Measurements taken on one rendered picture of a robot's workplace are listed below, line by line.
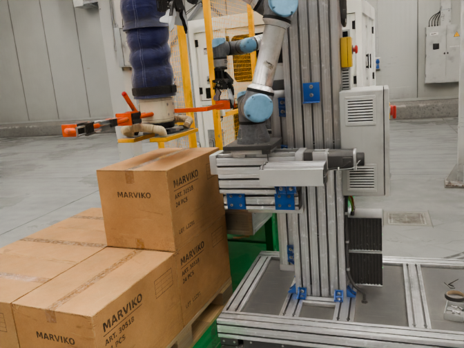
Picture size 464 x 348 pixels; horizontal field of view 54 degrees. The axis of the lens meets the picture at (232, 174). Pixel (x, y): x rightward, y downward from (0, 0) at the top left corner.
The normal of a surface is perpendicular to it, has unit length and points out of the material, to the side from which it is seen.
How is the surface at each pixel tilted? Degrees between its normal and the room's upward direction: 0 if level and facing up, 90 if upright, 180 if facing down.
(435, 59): 90
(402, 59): 90
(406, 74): 90
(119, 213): 90
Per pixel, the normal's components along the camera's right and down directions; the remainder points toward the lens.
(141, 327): 0.92, 0.01
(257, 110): 0.11, 0.33
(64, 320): -0.39, 0.23
